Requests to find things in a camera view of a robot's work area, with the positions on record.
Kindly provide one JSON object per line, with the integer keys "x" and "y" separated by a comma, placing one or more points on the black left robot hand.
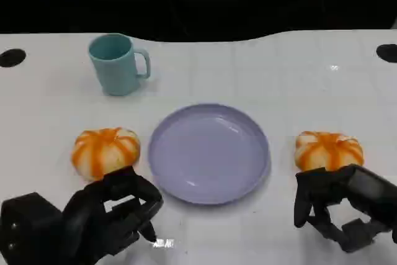
{"x": 90, "y": 209}

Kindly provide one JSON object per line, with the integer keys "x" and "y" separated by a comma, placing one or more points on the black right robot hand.
{"x": 363, "y": 190}

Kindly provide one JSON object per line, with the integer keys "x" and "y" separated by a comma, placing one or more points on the orange and white bread roll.
{"x": 105, "y": 153}
{"x": 328, "y": 150}

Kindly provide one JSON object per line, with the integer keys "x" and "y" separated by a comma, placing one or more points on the lilac plate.
{"x": 207, "y": 156}

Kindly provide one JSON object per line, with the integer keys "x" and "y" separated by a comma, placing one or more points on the pale green mug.
{"x": 114, "y": 69}

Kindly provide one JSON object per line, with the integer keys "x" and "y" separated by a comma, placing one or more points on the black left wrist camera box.
{"x": 31, "y": 224}

